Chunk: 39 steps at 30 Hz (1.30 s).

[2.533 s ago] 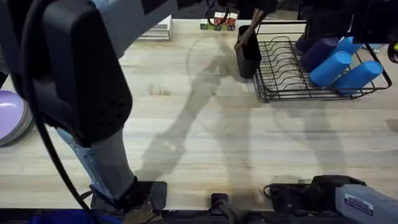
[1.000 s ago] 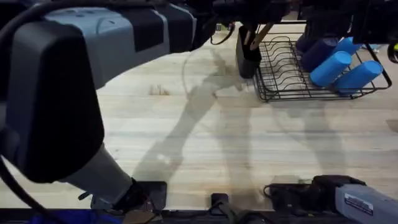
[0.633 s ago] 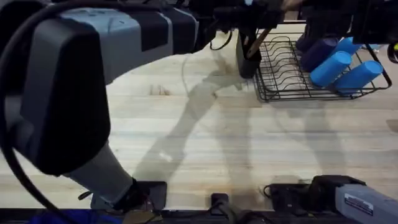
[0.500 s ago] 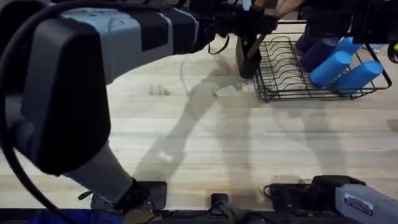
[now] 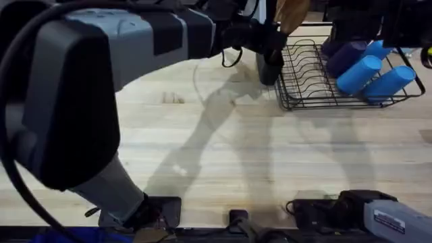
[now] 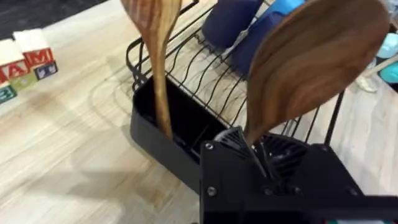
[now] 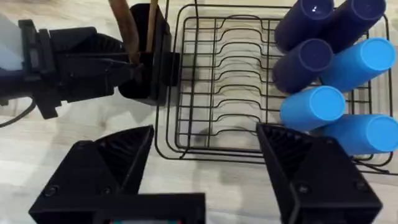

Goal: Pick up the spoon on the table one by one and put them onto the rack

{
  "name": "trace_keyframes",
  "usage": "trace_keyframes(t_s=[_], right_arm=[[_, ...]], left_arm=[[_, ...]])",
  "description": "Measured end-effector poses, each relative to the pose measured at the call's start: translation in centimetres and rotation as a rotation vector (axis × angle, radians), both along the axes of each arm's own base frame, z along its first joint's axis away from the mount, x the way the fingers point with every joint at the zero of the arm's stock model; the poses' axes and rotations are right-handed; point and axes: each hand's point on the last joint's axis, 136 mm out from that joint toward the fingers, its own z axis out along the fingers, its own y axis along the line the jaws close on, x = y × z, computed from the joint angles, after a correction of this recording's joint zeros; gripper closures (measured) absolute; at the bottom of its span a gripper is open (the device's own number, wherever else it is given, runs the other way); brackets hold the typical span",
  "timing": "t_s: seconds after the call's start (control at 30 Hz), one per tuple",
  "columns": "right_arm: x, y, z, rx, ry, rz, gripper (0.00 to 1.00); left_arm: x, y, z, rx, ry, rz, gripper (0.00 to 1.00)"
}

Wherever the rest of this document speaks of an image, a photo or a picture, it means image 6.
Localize dark wooden spoon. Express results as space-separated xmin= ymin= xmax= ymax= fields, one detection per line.
xmin=243 ymin=0 xmax=391 ymax=147

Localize navy blue cup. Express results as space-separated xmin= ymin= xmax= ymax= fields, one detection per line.
xmin=201 ymin=0 xmax=264 ymax=50

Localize light wooden spoon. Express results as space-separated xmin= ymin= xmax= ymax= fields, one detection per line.
xmin=120 ymin=0 xmax=183 ymax=141

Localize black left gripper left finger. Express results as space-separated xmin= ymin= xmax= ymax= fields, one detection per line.
xmin=213 ymin=126 xmax=269 ymax=180

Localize black wire dish rack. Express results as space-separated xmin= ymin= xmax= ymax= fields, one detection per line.
xmin=125 ymin=0 xmax=346 ymax=194

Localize toy letter blocks heap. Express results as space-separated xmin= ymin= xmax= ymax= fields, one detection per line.
xmin=0 ymin=28 xmax=59 ymax=105

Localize teal plastic object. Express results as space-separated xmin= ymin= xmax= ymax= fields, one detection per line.
xmin=375 ymin=32 xmax=398 ymax=84

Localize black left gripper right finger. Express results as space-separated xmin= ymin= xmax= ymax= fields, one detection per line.
xmin=257 ymin=134 xmax=309 ymax=187

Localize blue plate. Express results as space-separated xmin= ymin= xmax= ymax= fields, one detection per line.
xmin=229 ymin=0 xmax=306 ymax=77

